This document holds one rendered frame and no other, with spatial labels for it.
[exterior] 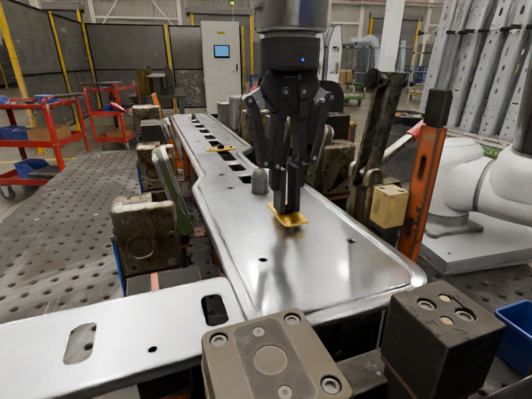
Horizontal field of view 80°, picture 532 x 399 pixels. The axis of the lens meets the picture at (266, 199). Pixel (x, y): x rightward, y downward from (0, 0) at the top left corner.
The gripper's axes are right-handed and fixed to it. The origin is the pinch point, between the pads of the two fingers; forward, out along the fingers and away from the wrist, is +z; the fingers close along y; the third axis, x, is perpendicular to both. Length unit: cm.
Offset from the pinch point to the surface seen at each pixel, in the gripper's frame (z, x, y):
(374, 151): -4.8, 1.8, -13.6
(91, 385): 5.4, 20.2, 25.1
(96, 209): 35, -87, 42
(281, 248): 5.4, 7.4, 3.9
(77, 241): 36, -63, 45
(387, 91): -13.5, 1.4, -14.9
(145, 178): 8.6, -38.0, 20.8
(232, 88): 37, -703, -172
